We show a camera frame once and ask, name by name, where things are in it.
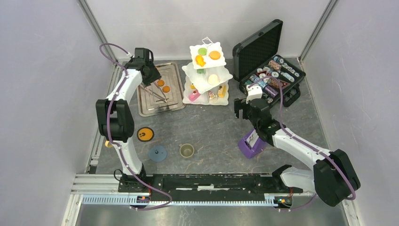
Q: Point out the yellow rectangular cake slice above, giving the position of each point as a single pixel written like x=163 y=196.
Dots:
x=221 y=90

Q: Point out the cream round cake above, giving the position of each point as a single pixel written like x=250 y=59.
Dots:
x=213 y=79

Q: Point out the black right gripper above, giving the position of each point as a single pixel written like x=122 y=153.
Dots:
x=239 y=104

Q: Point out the silver metal tray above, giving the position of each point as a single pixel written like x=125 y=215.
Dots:
x=149 y=105

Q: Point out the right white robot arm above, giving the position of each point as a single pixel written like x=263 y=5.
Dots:
x=330 y=174

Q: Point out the white sprinkle cake slice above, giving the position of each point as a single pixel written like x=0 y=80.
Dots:
x=212 y=96

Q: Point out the green macaron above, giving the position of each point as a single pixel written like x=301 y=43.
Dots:
x=202 y=51

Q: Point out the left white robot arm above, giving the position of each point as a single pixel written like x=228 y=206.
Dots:
x=114 y=117

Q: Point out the white three-tier cake stand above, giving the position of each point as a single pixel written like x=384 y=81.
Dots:
x=200 y=81

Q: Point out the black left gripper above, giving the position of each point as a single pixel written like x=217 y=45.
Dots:
x=155 y=76

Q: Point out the cream yellow-handled mug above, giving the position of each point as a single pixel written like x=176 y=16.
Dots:
x=108 y=144

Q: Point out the black poker chip case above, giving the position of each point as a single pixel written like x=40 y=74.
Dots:
x=256 y=61

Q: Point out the purple card shuffler box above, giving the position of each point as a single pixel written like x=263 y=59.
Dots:
x=251 y=144

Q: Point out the orange fish cookie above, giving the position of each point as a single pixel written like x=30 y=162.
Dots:
x=200 y=60

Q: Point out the yellow smiley coaster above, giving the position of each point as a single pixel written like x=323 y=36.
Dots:
x=145 y=134

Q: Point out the aluminium cable duct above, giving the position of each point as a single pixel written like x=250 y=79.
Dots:
x=143 y=201

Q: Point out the olive green cup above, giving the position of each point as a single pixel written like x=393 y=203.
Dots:
x=186 y=150

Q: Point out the blue round coaster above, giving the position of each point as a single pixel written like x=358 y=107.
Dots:
x=158 y=153

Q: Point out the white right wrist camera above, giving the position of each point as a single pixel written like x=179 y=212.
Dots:
x=253 y=92

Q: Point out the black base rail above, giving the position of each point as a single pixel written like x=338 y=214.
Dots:
x=208 y=187

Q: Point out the pink layered cake slice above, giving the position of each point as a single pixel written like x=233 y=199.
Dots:
x=194 y=95

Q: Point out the brown poker chip stack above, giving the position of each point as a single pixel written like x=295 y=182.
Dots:
x=277 y=84

